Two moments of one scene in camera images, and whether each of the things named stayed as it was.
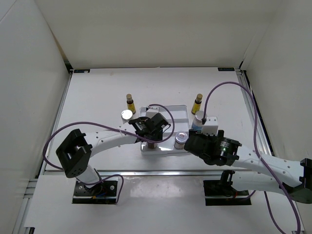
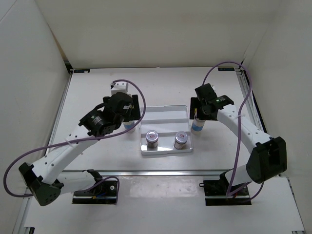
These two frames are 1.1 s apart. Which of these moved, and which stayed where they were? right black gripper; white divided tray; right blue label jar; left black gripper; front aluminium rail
Moved: left black gripper; right black gripper
Stayed: white divided tray; front aluminium rail; right blue label jar
